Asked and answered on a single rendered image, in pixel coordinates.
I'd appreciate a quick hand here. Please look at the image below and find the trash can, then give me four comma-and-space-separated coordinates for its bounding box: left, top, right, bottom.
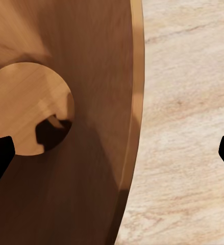
0, 0, 145, 245

